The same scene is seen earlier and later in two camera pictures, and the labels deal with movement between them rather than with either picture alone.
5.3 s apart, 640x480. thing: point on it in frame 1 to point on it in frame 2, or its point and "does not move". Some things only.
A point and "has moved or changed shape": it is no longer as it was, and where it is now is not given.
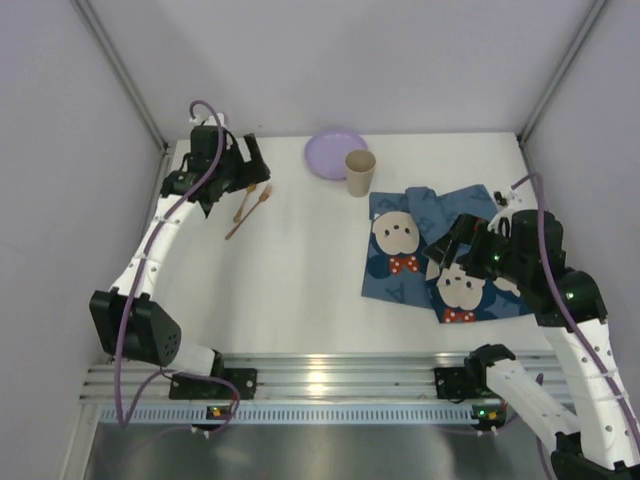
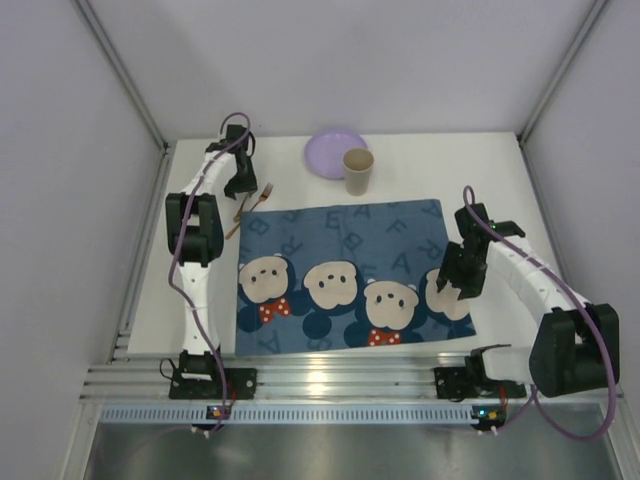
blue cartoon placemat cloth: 400,225 has moved or changed shape
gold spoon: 237,216 does not move
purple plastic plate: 326,154 does not move
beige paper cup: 360,165 does not move
